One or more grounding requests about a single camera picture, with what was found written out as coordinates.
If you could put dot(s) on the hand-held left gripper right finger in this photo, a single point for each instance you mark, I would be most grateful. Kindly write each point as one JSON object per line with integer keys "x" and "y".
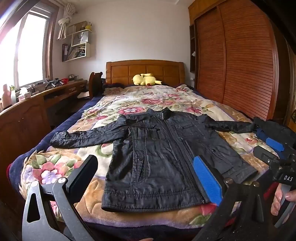
{"x": 207, "y": 180}

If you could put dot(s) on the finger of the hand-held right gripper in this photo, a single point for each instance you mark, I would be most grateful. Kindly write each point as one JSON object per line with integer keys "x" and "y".
{"x": 275, "y": 144}
{"x": 272, "y": 129}

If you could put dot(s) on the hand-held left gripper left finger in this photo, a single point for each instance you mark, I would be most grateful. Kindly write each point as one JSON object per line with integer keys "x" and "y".
{"x": 83, "y": 176}

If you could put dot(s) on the black jacket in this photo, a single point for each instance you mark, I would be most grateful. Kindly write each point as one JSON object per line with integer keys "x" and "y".
{"x": 161, "y": 162}

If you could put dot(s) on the person's right hand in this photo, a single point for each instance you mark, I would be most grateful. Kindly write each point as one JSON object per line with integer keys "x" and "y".
{"x": 275, "y": 204}

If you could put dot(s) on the floral plush blanket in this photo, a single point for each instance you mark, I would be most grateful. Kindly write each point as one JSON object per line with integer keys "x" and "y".
{"x": 76, "y": 151}

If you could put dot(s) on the wooden slatted wardrobe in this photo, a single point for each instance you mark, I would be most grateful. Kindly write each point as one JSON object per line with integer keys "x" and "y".
{"x": 242, "y": 69}

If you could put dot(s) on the wooden desk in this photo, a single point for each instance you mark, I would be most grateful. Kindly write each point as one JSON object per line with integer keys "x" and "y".
{"x": 23, "y": 120}

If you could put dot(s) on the dark wooden chair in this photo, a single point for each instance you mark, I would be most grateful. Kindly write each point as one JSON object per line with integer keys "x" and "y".
{"x": 94, "y": 83}

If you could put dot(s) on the black metal gadget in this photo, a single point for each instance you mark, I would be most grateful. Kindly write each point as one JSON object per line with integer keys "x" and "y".
{"x": 54, "y": 83}

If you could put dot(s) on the red desk item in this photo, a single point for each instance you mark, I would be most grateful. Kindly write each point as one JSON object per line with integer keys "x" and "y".
{"x": 65, "y": 80}

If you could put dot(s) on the white tissue box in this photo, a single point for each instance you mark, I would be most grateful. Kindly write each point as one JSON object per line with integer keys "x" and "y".
{"x": 25, "y": 96}

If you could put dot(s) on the white bottle green cap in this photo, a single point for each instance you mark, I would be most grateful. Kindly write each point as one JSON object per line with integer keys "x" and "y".
{"x": 13, "y": 96}

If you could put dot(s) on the white round knob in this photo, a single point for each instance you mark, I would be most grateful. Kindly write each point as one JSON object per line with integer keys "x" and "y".
{"x": 194, "y": 54}

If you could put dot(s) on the pink bottle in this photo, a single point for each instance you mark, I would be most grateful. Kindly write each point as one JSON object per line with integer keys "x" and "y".
{"x": 6, "y": 97}

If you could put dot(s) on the wooden bed headboard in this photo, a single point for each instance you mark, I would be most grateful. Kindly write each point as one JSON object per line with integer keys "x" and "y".
{"x": 120, "y": 71}

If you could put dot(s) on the yellow plush toy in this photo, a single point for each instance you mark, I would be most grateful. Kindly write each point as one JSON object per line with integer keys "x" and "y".
{"x": 144, "y": 80}

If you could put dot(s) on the white paper bag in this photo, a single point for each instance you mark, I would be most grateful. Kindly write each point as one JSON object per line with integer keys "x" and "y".
{"x": 83, "y": 37}

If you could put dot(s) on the window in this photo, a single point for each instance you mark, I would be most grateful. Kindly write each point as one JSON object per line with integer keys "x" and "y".
{"x": 32, "y": 46}

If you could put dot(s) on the white tied curtain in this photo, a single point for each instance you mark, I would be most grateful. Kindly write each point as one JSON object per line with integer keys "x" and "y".
{"x": 66, "y": 20}

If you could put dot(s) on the white wall shelf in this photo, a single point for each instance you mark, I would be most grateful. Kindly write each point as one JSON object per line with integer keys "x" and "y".
{"x": 87, "y": 49}

